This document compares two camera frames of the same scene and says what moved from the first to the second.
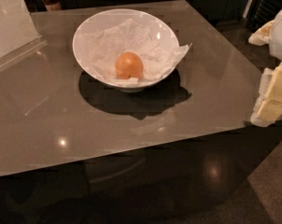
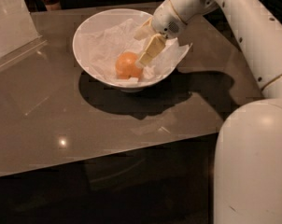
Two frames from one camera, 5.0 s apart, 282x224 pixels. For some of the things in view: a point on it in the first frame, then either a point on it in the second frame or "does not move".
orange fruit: (129, 64) does not move
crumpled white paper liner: (104, 47) does not move
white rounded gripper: (281, 36) -> (166, 21)
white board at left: (13, 31) does not move
